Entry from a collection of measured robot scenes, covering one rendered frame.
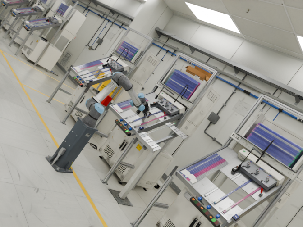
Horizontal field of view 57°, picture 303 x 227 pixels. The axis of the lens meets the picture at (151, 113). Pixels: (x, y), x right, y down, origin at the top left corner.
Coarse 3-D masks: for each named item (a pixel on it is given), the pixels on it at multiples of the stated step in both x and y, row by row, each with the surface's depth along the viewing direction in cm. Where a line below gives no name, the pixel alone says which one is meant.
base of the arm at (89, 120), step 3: (87, 114) 291; (84, 117) 293; (87, 117) 288; (90, 117) 287; (84, 120) 287; (87, 120) 286; (90, 120) 287; (93, 120) 288; (96, 120) 291; (87, 123) 286; (90, 123) 287; (93, 123) 289; (90, 126) 287; (93, 126) 290
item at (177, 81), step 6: (174, 72) 388; (180, 72) 382; (168, 78) 391; (174, 78) 384; (180, 78) 377; (186, 78) 371; (192, 78) 369; (168, 84) 387; (174, 84) 380; (180, 84) 373; (186, 84) 368; (192, 84) 361; (198, 84) 356; (174, 90) 376; (180, 90) 370; (192, 90) 358; (186, 96) 360
